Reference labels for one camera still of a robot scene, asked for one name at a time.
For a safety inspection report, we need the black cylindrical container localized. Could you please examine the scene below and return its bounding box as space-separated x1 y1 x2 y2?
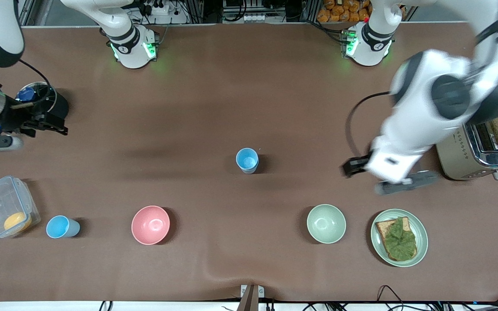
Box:
16 82 70 123

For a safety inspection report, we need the pale green bowl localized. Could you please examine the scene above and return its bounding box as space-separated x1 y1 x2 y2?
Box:
306 204 347 244

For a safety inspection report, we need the light toast slice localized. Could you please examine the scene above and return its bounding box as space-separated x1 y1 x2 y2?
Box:
375 217 418 262

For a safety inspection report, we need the beige and chrome toaster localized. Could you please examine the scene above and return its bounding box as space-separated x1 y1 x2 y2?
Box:
436 113 498 181

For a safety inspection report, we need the green lettuce leaf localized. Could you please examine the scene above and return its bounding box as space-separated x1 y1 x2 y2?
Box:
382 217 418 261

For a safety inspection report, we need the pale green plate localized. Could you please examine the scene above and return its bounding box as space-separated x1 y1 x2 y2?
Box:
370 209 429 268

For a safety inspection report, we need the yellow round food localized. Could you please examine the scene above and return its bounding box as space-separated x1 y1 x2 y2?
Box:
3 212 33 232

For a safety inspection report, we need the pink bowl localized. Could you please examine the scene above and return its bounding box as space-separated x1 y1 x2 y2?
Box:
131 205 171 246

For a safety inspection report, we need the large table cover mat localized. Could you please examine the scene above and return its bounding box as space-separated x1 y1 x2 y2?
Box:
0 22 498 303

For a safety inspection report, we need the orange bread rolls pile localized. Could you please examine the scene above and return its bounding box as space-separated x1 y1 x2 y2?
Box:
317 0 373 23

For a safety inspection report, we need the white power strip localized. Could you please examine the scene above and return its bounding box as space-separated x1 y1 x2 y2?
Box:
223 11 268 23
142 0 190 25

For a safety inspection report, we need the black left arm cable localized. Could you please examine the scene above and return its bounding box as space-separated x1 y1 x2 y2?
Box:
345 91 391 157

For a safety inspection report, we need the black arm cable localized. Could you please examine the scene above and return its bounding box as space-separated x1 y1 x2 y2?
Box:
17 59 58 114
345 91 391 157

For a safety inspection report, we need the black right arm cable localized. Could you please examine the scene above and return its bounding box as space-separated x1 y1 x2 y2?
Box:
17 59 58 114

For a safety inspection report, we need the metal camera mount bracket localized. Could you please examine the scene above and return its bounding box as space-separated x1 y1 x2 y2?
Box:
240 284 265 311

